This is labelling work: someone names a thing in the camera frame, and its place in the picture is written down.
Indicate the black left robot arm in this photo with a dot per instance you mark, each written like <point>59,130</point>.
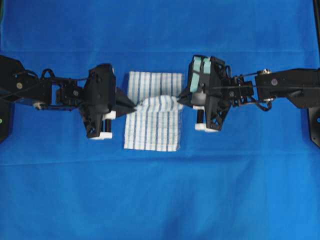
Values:
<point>45,92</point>

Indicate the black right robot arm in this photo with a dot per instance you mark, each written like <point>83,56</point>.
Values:
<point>301,86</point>

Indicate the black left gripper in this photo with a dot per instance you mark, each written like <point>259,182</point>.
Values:
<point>98,126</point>

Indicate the white blue striped towel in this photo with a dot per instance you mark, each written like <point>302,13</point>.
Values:
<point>157,121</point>

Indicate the blue table cloth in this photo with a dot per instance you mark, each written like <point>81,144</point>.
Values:
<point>256,179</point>

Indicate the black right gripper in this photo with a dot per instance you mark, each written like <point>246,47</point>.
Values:
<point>211,115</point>

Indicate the black taped right wrist camera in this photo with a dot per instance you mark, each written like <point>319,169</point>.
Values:
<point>204,79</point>

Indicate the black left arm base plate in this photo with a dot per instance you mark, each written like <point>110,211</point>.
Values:
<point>6,119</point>

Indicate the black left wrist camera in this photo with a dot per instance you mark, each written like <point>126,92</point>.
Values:
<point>99,90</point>

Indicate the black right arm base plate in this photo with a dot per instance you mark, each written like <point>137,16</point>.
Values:
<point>314,125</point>

